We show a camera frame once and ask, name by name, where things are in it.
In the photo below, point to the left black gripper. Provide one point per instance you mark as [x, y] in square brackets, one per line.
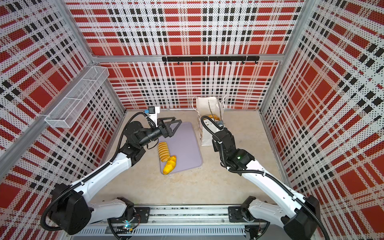
[165, 133]

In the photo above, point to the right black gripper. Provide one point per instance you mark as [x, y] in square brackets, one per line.
[232, 140]

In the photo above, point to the lavender plastic tray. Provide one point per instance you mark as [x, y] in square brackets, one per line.
[185, 147]

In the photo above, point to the long ridged bread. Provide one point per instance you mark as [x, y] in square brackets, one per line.
[164, 152]

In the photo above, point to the yellow twisted bread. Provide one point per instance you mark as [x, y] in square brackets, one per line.
[170, 165]

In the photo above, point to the metal tongs red handle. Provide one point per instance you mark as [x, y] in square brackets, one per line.
[215, 108]

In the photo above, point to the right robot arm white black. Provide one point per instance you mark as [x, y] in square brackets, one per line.
[299, 216]

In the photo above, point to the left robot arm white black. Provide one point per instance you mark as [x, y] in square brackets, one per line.
[70, 209]

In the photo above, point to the white cartoon paper bag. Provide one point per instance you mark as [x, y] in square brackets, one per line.
[206, 125]

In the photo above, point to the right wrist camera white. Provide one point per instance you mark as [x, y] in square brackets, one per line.
[220, 124]

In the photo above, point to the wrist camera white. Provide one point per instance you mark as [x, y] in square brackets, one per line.
[152, 113]
[220, 124]

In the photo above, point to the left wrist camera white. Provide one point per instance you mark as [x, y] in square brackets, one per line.
[152, 113]

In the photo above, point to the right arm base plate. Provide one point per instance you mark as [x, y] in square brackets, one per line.
[241, 215]

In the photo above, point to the black hook rail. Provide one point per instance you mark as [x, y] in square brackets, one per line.
[212, 59]

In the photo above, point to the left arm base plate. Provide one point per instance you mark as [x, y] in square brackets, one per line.
[136, 215]

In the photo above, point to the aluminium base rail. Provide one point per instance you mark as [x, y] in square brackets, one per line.
[180, 220]

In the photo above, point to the white wire mesh basket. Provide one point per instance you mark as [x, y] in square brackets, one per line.
[68, 110]

